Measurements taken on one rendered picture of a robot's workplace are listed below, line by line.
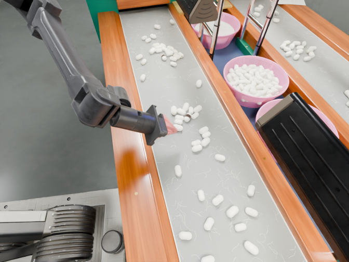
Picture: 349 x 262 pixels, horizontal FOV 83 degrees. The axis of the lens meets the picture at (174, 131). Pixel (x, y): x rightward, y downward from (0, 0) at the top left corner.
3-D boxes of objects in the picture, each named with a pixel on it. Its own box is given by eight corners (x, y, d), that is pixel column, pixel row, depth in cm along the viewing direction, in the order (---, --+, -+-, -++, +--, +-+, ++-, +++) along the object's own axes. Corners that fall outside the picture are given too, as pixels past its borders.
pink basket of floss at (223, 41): (224, 59, 104) (228, 42, 96) (180, 43, 112) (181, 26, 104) (242, 35, 117) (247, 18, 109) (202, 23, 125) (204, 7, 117)
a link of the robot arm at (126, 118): (107, 130, 47) (118, 113, 44) (103, 112, 51) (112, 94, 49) (133, 135, 51) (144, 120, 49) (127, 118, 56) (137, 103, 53)
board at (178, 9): (178, 15, 113) (178, 13, 112) (172, 3, 121) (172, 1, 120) (231, 8, 118) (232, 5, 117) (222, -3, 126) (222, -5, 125)
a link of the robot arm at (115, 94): (78, 123, 44) (97, 95, 41) (76, 93, 51) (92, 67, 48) (123, 137, 52) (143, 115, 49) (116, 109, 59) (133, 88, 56)
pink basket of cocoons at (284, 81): (251, 123, 80) (260, 108, 72) (207, 87, 92) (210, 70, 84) (291, 95, 89) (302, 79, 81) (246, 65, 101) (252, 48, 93)
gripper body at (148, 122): (158, 105, 57) (135, 97, 52) (166, 133, 51) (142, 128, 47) (145, 119, 60) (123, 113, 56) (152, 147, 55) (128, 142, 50)
